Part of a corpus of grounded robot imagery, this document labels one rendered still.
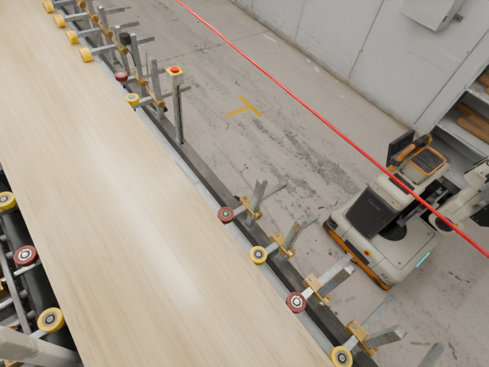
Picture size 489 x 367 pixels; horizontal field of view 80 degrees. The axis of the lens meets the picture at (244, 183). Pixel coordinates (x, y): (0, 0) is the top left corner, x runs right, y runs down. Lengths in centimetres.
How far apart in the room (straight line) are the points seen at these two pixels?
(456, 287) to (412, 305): 45
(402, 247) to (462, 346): 78
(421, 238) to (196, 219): 178
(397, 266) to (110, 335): 184
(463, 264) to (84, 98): 310
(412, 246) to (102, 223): 207
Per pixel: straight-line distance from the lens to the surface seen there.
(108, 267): 136
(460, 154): 380
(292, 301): 130
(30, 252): 150
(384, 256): 235
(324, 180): 289
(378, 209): 209
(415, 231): 260
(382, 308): 152
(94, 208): 151
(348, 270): 116
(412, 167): 202
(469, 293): 301
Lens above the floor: 212
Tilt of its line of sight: 53 degrees down
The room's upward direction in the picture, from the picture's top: 11 degrees clockwise
